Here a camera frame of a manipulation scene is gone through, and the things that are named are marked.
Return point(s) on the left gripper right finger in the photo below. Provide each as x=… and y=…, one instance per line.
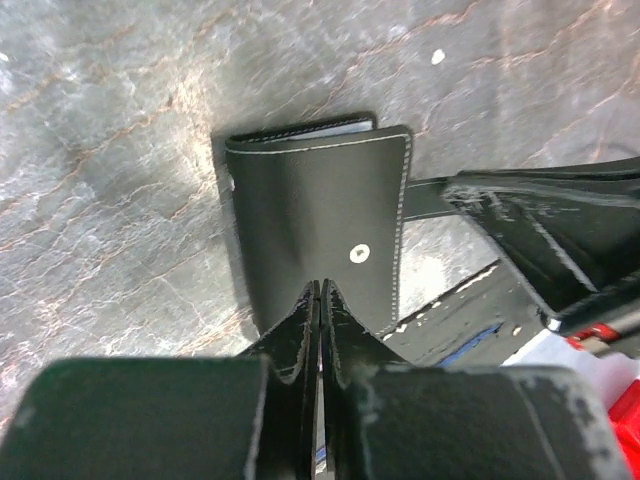
x=365, y=394

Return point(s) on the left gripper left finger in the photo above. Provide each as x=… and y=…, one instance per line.
x=287, y=417

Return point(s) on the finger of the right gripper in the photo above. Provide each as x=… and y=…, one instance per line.
x=619, y=177
x=577, y=256

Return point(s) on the black leather card holder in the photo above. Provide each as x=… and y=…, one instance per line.
x=327, y=200

